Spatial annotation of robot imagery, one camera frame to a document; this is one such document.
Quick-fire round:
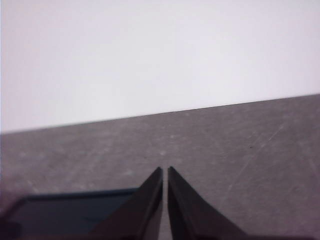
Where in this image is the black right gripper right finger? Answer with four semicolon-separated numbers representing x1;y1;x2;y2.
167;167;249;240

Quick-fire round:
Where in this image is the dark green plastic tray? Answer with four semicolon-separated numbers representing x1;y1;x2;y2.
0;188;140;240

